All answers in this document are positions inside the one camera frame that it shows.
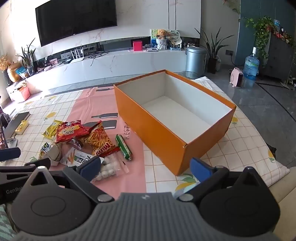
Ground white marble television cabinet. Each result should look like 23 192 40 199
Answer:
25 49 188 92

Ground teal patterned cloth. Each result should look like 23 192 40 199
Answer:
0 204 17 241

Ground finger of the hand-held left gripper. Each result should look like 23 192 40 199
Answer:
0 147 21 161
0 158 52 179

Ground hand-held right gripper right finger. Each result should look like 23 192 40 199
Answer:
177 158 271 202

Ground black notebook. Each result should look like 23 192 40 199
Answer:
4 112 31 140

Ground orange cardboard box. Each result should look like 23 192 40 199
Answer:
113 69 237 176

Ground white blue and yellow packet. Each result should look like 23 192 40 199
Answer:
38 142 62 166

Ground orange fries snack packet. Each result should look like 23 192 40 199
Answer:
84 121 121 158

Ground blue water jug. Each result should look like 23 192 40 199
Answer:
243 47 260 82

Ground round glass side table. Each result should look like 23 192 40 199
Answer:
178 71 204 80

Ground black cables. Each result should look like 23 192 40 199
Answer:
87 49 110 61

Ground green sausage stick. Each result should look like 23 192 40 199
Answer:
115 134 134 161

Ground thin leafed potted plant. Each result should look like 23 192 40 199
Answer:
16 38 37 75

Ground clear pack of white balls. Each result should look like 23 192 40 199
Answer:
91 153 129 183

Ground yellow snack packet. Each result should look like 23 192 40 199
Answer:
42 120 64 140

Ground dark grey cabinet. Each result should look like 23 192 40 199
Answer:
261 32 296 82

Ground small yellow box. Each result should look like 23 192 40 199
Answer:
15 120 29 135

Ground brown teddy bear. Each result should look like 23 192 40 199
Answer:
155 29 168 40

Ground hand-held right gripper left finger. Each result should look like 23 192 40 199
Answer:
23 156 115 203

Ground pink space heater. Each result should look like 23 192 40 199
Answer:
230 67 245 88

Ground golden round vase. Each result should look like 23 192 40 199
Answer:
7 62 23 83

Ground row of bottles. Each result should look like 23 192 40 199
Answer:
272 19 296 45

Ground round paper fan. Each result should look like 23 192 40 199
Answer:
167 29 182 45

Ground black curved television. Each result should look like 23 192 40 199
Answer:
35 0 118 47

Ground snake plant in black pot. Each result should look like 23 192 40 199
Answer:
195 28 234 74

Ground trailing green plant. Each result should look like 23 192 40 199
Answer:
239 16 277 66

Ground pink cardboard box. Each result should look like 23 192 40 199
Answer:
6 81 31 103

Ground silver trash can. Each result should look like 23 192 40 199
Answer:
185 46 207 75

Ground clear brown snack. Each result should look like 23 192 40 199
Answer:
69 138 84 151

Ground red snack packet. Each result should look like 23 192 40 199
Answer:
55 120 90 143

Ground white packet with orange sticks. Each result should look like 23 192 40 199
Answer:
60 148 100 168

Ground white router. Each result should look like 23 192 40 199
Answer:
69 46 85 64

